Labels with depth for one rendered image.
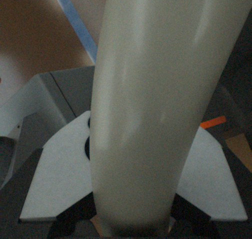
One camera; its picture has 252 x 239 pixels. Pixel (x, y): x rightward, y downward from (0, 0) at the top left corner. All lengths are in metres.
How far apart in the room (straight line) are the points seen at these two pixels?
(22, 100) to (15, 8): 1.40
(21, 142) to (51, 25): 1.27
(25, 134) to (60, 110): 0.13
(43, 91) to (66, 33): 1.03
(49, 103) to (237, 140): 1.07
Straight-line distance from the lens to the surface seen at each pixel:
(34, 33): 1.87
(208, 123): 1.37
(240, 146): 1.33
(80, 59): 1.57
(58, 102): 0.65
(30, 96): 0.70
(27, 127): 0.65
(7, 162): 0.61
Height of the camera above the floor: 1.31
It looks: 64 degrees down
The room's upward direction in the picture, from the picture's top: 131 degrees counter-clockwise
